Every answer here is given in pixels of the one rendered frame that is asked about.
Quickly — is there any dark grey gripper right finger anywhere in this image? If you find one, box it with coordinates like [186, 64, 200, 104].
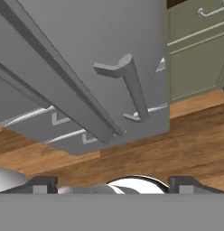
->
[168, 175, 224, 195]

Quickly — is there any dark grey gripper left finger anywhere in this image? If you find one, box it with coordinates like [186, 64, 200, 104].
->
[0, 176, 59, 195]

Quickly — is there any grey fridge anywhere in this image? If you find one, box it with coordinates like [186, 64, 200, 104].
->
[0, 0, 172, 157]

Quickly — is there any grey fridge door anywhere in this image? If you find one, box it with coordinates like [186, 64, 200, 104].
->
[16, 0, 171, 143]

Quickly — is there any white and black round object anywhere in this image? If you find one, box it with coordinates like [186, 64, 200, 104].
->
[58, 174, 170, 195]

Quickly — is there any green cupboard door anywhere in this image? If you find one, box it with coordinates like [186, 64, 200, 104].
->
[169, 31, 224, 102]

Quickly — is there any green drawer front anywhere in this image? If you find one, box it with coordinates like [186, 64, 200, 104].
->
[167, 0, 224, 48]

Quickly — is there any long grey fridge handle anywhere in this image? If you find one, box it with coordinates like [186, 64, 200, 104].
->
[0, 0, 124, 144]
[0, 59, 53, 110]

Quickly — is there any short grey fridge handle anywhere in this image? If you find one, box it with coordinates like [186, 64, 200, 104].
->
[92, 53, 150, 123]

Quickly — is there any silver drawer handle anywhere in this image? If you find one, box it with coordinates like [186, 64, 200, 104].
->
[197, 0, 224, 19]

